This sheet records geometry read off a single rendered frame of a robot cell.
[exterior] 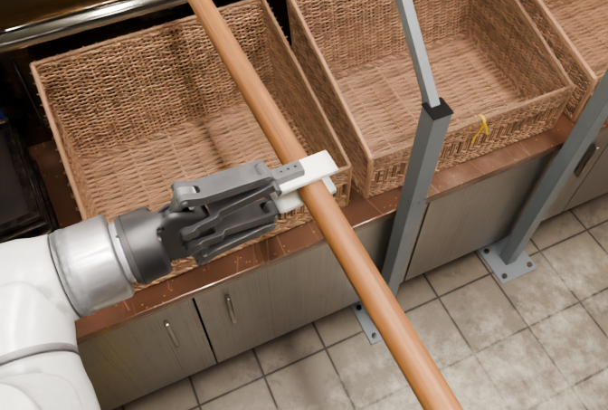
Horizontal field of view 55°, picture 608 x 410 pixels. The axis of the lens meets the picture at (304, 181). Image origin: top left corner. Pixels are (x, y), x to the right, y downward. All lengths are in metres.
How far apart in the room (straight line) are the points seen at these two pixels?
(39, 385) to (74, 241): 0.13
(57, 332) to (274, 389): 1.26
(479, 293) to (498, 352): 0.19
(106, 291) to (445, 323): 1.44
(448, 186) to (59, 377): 1.07
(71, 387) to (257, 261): 0.79
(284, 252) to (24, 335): 0.81
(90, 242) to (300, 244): 0.78
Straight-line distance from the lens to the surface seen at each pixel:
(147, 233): 0.58
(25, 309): 0.57
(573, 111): 1.65
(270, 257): 1.29
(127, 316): 1.28
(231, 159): 1.44
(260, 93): 0.71
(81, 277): 0.58
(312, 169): 0.62
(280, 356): 1.81
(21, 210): 1.24
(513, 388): 1.88
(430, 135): 1.08
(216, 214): 0.59
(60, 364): 0.57
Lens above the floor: 1.72
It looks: 55 degrees down
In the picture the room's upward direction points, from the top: straight up
